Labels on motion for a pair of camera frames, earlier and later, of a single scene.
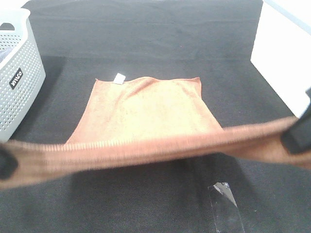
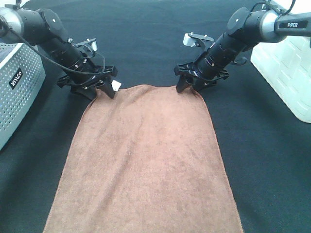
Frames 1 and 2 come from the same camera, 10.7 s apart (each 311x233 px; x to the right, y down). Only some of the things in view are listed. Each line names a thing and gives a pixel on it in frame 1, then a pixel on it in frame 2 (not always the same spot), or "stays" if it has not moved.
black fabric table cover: (81, 41) stays
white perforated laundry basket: (22, 74) stays
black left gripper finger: (8, 163) to (83, 82)
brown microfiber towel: (124, 123) to (148, 160)
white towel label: (119, 79) to (115, 85)
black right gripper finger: (297, 140) to (205, 71)
